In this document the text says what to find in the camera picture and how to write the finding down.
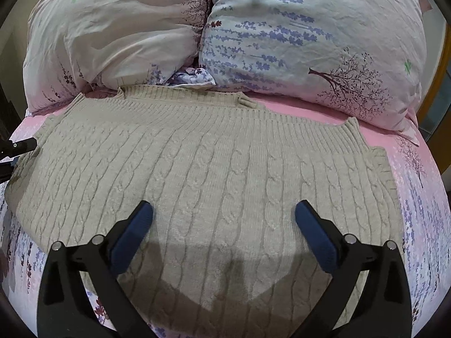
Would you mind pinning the pale pink floral pillow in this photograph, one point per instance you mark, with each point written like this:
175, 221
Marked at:
116, 31

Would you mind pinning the blue floral tree-print pillow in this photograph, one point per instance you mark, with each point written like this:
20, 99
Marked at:
310, 42

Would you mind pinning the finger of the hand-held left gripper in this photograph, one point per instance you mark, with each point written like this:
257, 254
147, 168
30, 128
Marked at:
21, 146
5, 172

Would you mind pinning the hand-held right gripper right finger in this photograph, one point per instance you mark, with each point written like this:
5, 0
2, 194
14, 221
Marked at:
315, 234

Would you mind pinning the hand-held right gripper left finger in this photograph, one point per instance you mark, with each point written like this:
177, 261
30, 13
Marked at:
132, 234

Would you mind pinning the pink floral bed sheet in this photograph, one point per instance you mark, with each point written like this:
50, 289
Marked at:
422, 218

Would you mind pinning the crumpled floral cloth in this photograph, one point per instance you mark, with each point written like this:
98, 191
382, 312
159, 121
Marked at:
193, 76

